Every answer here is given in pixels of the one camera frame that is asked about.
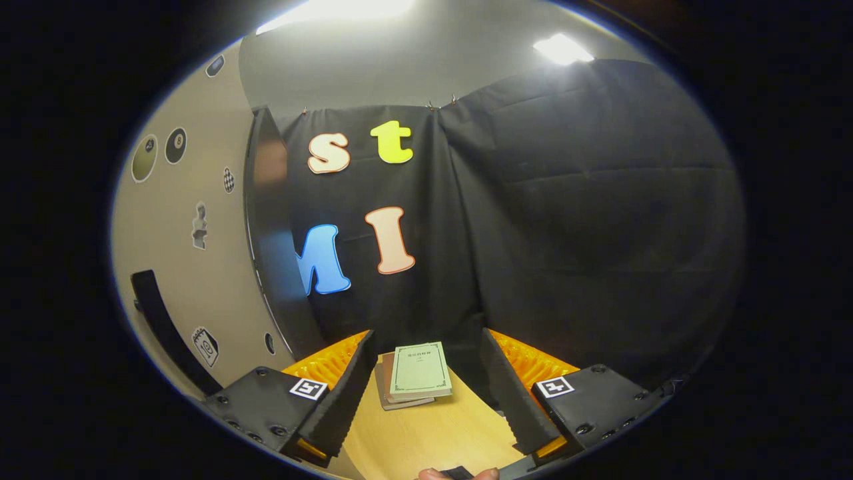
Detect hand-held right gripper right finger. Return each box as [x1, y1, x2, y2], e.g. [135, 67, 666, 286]
[478, 328, 667, 467]

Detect black backdrop cloth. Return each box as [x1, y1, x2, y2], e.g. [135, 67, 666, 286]
[277, 59, 746, 401]

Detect green notebook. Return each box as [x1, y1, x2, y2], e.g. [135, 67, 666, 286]
[389, 341, 453, 402]

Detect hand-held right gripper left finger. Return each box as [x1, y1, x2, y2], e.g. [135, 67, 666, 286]
[203, 329, 378, 467]

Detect beige cabinet door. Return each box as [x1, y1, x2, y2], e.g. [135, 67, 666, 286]
[110, 40, 297, 401]

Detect narrow ceiling light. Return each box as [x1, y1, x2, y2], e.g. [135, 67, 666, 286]
[533, 33, 595, 66]

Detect large ceiling light panel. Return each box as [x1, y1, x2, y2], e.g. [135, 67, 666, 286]
[257, 0, 417, 35]

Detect black door handle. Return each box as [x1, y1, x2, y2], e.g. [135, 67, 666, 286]
[131, 269, 224, 396]

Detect brown book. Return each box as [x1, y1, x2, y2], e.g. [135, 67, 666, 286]
[381, 352, 437, 406]

